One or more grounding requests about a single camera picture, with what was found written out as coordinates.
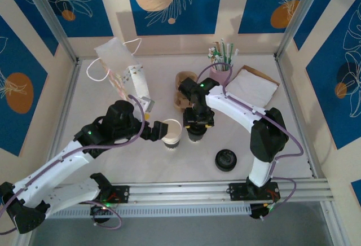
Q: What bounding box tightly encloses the aluminium frame post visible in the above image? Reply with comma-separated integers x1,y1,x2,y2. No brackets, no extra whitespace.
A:
274,0,347,60
19,0,80,64

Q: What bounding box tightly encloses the aluminium mounting rail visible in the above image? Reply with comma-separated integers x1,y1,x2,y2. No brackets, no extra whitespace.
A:
24,179,335,209

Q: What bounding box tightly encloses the animal print paper gift bag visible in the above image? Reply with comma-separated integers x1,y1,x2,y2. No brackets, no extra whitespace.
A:
86,37,152,111

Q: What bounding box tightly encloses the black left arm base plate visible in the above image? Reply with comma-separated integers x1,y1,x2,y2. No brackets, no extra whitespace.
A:
95,185,130,204

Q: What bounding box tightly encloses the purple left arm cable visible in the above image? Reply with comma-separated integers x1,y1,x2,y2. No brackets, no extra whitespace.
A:
0,95,146,235

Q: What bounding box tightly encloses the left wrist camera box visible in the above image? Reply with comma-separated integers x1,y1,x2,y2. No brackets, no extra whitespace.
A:
140,96,155,115

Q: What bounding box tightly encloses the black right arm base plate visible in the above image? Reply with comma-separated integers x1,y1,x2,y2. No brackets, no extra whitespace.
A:
228,182,280,201

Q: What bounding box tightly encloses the aluminium table side rail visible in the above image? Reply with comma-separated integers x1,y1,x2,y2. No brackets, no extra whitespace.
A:
49,59,83,156
274,56,319,179

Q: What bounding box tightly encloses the brown pulp cup carrier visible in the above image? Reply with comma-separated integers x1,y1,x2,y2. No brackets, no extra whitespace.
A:
173,71,199,111

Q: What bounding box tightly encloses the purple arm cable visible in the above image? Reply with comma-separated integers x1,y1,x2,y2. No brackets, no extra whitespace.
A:
196,61,304,221
0,95,146,235

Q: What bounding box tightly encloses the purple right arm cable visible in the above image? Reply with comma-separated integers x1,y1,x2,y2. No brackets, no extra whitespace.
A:
196,61,304,221

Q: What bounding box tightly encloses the black controller board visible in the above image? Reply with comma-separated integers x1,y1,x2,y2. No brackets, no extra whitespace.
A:
90,203,115,217
249,203,276,221

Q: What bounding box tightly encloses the pink straw holder cup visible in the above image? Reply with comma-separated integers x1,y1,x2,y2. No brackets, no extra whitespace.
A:
209,64,234,87

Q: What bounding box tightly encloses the white napkin stack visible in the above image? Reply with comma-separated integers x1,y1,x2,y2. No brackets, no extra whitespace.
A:
225,67,279,108

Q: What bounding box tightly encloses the lidded black paper coffee cup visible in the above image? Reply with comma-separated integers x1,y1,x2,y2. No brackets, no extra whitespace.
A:
187,126,206,143

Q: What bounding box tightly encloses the grey slotted cable duct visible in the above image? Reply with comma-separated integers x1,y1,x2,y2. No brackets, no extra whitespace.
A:
49,203,252,219

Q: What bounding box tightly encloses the black plastic cup lid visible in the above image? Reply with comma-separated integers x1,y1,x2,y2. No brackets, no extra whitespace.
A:
214,149,239,173

